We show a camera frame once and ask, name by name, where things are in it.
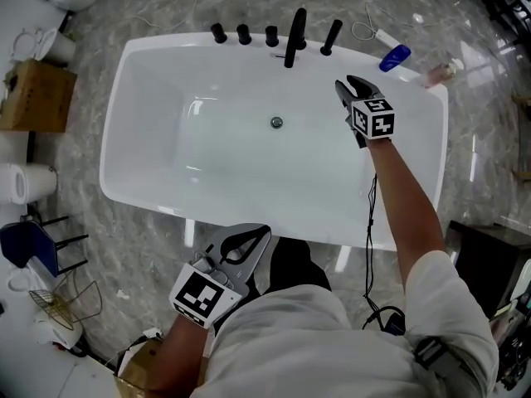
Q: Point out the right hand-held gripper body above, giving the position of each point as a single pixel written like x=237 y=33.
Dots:
x=373 y=118

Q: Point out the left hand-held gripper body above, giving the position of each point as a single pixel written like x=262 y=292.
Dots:
x=199 y=294

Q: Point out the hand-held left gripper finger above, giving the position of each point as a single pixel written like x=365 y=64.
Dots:
x=245 y=228
x=259 y=251

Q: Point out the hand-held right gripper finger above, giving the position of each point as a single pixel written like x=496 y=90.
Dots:
x=365 y=87
x=344 y=95

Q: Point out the black shower head holder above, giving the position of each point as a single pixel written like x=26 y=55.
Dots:
x=325 y=51

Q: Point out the black handheld shower head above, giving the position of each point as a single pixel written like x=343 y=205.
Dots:
x=332 y=35

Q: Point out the white bathtub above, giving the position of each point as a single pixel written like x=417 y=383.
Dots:
x=232 y=156

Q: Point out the person's right forearm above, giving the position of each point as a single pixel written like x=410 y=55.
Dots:
x=408 y=210

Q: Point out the person's left forearm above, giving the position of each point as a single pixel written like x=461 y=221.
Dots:
x=178 y=355

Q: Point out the chrome bathtub drain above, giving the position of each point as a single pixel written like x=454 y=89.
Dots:
x=276 y=122

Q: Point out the person's black trousers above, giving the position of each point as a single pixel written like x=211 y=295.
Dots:
x=296 y=265

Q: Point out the blue bottle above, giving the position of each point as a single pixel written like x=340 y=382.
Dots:
x=395 y=58

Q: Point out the white power strip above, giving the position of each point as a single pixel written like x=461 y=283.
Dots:
x=386 y=38

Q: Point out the pink pump bottle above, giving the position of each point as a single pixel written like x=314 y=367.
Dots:
x=439 y=73

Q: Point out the black faucet spout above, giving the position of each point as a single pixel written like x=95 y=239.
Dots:
x=295 y=35

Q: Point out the black faucet knob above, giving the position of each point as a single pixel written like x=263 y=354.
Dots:
x=244 y=34
x=218 y=32
x=272 y=36

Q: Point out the open cardboard box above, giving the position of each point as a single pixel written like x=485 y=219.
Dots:
x=137 y=367

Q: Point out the person's white shirt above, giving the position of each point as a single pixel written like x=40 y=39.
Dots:
x=315 y=346

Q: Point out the dark shelf rack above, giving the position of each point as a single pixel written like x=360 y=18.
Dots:
x=508 y=2

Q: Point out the blue chair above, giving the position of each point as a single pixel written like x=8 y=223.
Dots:
x=29 y=243

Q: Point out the dark cabinet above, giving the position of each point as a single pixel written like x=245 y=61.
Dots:
x=489 y=259

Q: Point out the brown cardboard box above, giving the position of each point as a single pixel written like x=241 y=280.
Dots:
x=37 y=95

